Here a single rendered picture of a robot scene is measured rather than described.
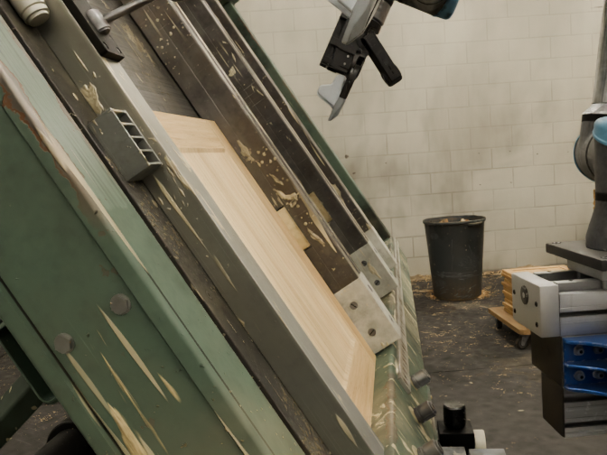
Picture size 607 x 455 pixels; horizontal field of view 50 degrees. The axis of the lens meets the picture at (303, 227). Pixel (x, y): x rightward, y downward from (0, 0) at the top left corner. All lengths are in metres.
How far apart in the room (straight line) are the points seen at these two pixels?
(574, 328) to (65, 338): 0.91
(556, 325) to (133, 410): 0.85
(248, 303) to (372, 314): 0.46
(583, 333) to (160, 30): 0.88
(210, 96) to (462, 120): 5.45
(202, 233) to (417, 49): 5.82
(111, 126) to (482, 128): 5.97
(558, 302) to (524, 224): 5.53
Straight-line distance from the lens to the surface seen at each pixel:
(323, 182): 1.53
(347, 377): 0.90
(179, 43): 1.17
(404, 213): 6.38
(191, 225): 0.71
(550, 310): 1.19
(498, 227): 6.63
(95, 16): 0.77
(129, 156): 0.69
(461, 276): 5.41
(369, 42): 1.37
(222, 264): 0.71
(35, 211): 0.49
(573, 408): 1.26
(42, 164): 0.49
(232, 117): 1.13
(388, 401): 0.92
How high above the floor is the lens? 1.24
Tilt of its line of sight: 6 degrees down
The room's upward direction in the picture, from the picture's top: 4 degrees counter-clockwise
